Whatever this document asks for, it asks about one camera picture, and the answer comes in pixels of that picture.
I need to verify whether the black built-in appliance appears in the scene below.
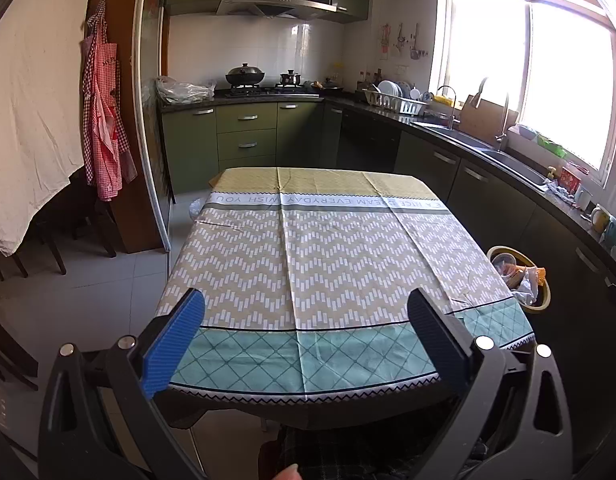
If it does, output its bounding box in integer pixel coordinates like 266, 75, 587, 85
338, 110, 403, 173

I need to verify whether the green bowl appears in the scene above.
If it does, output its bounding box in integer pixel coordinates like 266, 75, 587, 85
537, 135, 569, 158

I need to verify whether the gas stove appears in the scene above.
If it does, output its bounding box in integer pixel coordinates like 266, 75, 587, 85
223, 82, 324, 97

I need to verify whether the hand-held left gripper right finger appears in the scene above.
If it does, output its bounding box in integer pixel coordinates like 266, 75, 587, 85
407, 286, 575, 480

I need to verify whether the stainless steel kitchen sink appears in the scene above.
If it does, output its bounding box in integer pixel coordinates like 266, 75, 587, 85
413, 120, 549, 188

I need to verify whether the clear plastic bag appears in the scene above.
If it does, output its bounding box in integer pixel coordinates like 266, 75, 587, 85
155, 76, 218, 106

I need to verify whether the wooden cutting board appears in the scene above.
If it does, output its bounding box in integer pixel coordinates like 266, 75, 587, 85
459, 94, 520, 133

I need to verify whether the clear plastic cup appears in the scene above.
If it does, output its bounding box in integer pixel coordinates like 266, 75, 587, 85
490, 252, 516, 276

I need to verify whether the crumpled white wrapper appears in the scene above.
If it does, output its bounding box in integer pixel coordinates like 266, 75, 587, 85
513, 277, 544, 308

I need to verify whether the black wok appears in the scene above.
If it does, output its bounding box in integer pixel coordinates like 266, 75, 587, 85
224, 63, 266, 87

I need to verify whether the red checked apron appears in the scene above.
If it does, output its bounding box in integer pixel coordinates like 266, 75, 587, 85
79, 7, 138, 202

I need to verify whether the tall metal faucet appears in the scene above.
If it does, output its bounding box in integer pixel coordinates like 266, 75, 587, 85
478, 77, 510, 152

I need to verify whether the red printed box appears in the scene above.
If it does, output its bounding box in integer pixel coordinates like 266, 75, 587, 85
558, 166, 583, 196

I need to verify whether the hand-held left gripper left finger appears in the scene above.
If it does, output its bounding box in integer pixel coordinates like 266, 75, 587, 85
38, 287, 206, 480

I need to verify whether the dark wooden chair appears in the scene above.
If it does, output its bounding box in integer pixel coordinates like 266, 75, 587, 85
38, 175, 119, 276

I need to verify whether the yellow-rimmed waste bin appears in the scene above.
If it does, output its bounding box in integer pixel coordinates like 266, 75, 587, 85
487, 245, 553, 316

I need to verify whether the brown wooden door frame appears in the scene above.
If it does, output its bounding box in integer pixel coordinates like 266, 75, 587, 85
90, 0, 164, 256

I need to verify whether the curved metal faucet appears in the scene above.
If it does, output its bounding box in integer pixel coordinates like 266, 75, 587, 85
434, 85, 461, 131

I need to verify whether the white hanging cloth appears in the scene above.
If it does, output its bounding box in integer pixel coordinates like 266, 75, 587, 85
0, 0, 96, 258

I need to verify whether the black frying pan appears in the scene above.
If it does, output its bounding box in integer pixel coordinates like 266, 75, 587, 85
310, 77, 345, 95

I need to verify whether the white dish rack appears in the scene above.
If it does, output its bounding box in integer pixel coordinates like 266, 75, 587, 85
362, 87, 429, 116

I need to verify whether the patterned tablecloth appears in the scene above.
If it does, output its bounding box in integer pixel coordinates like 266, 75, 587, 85
155, 166, 535, 403

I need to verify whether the wall utensil rack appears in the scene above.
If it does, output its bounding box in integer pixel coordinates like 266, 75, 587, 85
378, 22, 434, 61

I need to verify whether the kitchen window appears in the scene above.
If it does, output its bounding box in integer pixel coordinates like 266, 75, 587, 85
428, 0, 616, 186

